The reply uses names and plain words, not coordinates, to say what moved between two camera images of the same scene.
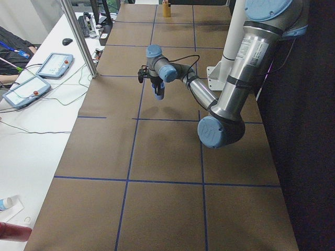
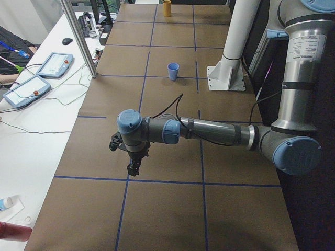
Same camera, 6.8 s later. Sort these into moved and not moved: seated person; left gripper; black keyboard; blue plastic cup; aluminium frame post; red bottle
Moved: left gripper; blue plastic cup
Not moved: aluminium frame post; seated person; black keyboard; red bottle
